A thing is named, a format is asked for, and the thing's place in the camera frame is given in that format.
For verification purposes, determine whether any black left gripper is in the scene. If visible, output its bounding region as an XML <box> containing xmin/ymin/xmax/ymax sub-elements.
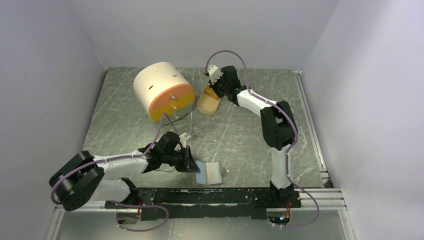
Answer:
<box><xmin>162</xmin><ymin>144</ymin><xmax>200</xmax><ymax>173</ymax></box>

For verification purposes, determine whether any gold oval tray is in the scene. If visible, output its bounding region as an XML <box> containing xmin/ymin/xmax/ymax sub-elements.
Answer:
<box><xmin>197</xmin><ymin>85</ymin><xmax>221</xmax><ymax>115</ymax></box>

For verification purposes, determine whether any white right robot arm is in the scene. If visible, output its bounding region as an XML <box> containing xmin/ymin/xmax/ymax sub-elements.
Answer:
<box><xmin>205</xmin><ymin>64</ymin><xmax>298</xmax><ymax>207</ymax></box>

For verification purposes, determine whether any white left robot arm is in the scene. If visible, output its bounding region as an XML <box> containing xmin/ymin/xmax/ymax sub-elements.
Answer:
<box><xmin>48</xmin><ymin>131</ymin><xmax>201</xmax><ymax>212</ymax></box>

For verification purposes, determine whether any cream cylindrical drawer box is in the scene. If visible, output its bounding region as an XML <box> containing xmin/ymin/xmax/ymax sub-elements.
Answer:
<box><xmin>133</xmin><ymin>61</ymin><xmax>195</xmax><ymax>125</ymax></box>

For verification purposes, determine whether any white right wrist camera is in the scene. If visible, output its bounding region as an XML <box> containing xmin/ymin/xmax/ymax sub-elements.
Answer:
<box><xmin>204</xmin><ymin>64</ymin><xmax>222</xmax><ymax>85</ymax></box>

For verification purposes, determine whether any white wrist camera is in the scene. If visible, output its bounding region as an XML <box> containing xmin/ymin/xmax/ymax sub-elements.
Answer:
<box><xmin>179</xmin><ymin>132</ymin><xmax>192</xmax><ymax>142</ymax></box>
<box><xmin>204</xmin><ymin>64</ymin><xmax>222</xmax><ymax>85</ymax></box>

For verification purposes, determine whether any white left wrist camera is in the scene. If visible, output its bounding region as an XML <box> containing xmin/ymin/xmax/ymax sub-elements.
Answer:
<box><xmin>179</xmin><ymin>132</ymin><xmax>192</xmax><ymax>142</ymax></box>

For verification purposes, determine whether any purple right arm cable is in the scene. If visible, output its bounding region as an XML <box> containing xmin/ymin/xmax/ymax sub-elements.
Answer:
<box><xmin>204</xmin><ymin>50</ymin><xmax>299</xmax><ymax>186</ymax></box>

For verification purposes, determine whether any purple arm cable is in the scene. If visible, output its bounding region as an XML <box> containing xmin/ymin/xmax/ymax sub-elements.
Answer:
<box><xmin>50</xmin><ymin>112</ymin><xmax>181</xmax><ymax>205</ymax></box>
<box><xmin>204</xmin><ymin>50</ymin><xmax>299</xmax><ymax>186</ymax></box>

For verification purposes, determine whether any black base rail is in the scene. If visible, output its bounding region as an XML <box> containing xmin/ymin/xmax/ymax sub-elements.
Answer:
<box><xmin>104</xmin><ymin>187</ymin><xmax>302</xmax><ymax>221</ymax></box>

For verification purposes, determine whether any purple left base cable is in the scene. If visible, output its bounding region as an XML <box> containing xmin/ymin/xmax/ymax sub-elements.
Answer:
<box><xmin>105</xmin><ymin>200</ymin><xmax>170</xmax><ymax>233</ymax></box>

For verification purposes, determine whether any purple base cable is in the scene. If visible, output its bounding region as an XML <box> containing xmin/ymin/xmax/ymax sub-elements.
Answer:
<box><xmin>269</xmin><ymin>178</ymin><xmax>321</xmax><ymax>230</ymax></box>
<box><xmin>105</xmin><ymin>200</ymin><xmax>170</xmax><ymax>233</ymax></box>

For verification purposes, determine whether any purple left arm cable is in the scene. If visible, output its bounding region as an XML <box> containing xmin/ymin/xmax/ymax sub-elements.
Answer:
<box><xmin>50</xmin><ymin>112</ymin><xmax>181</xmax><ymax>205</ymax></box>

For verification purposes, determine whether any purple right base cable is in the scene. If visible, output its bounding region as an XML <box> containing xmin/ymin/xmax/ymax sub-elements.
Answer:
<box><xmin>269</xmin><ymin>178</ymin><xmax>321</xmax><ymax>230</ymax></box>

